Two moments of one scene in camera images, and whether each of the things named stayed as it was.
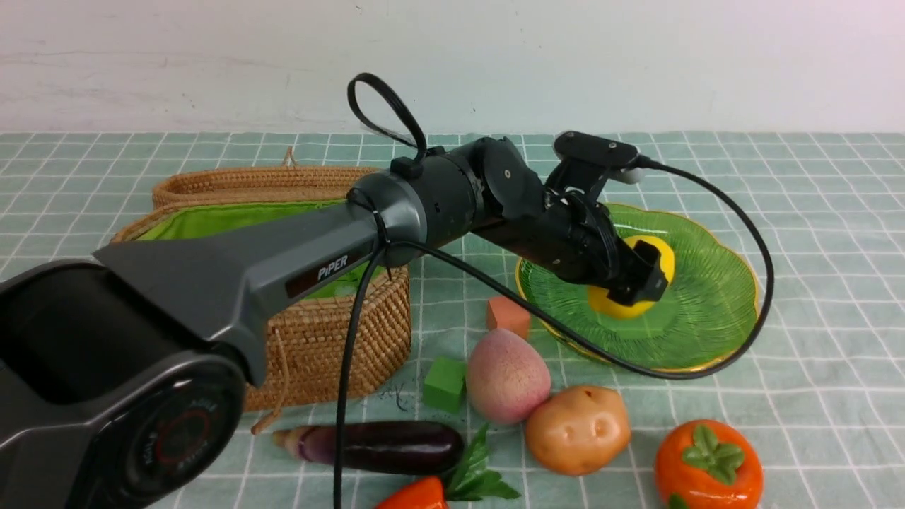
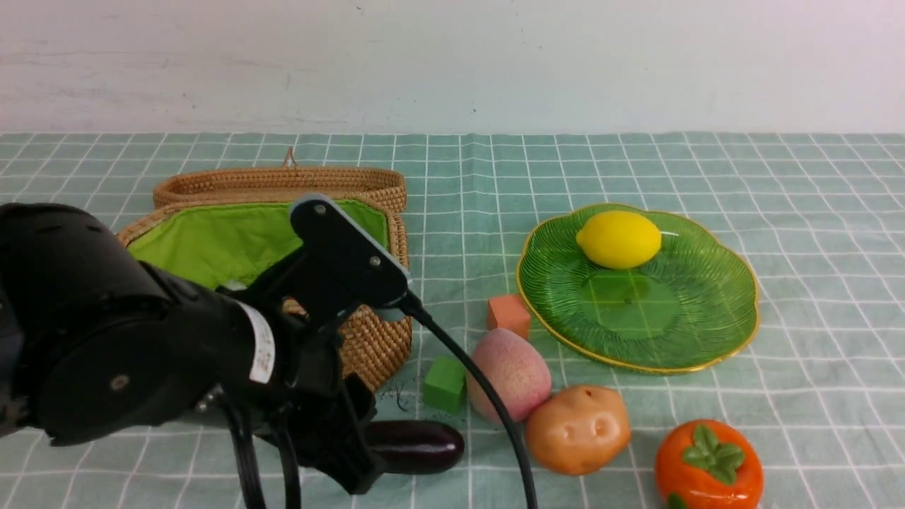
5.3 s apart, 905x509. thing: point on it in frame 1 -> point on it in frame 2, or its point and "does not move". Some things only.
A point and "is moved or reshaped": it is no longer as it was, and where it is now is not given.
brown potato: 578,430 does not move
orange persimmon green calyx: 710,463 does not move
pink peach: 507,377 does not move
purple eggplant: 395,447 does not move
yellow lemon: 604,305 is moved or reshaped
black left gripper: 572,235 -> 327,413
